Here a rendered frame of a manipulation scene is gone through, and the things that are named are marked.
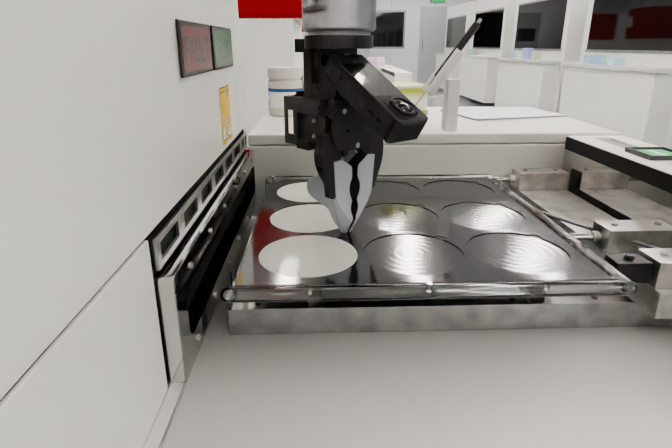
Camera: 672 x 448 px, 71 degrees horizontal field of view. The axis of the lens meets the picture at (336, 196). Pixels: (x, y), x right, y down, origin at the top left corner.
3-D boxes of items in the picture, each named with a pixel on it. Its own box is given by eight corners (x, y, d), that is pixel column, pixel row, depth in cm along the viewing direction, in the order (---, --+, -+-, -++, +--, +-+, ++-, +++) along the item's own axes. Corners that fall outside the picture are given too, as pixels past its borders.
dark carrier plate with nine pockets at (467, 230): (235, 291, 42) (234, 285, 41) (271, 183, 74) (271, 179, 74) (612, 285, 43) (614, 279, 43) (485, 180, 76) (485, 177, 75)
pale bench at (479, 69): (482, 108, 856) (494, -11, 795) (455, 97, 1028) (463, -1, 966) (540, 107, 860) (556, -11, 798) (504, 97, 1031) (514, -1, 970)
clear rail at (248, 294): (219, 306, 40) (218, 291, 40) (222, 297, 42) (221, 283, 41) (640, 298, 41) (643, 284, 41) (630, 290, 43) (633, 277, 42)
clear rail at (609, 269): (624, 298, 41) (627, 284, 41) (483, 181, 77) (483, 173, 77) (640, 298, 41) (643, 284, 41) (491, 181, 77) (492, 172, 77)
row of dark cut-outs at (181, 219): (151, 271, 34) (146, 240, 33) (243, 146, 76) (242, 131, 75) (159, 271, 34) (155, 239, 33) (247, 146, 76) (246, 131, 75)
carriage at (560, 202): (654, 320, 45) (660, 293, 44) (508, 200, 80) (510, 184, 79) (734, 319, 45) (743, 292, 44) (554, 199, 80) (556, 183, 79)
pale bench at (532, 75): (535, 128, 647) (557, -31, 586) (490, 111, 818) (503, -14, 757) (612, 128, 651) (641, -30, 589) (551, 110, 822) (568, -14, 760)
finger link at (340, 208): (319, 221, 57) (318, 146, 54) (354, 234, 53) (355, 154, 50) (299, 227, 55) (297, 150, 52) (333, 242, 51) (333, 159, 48)
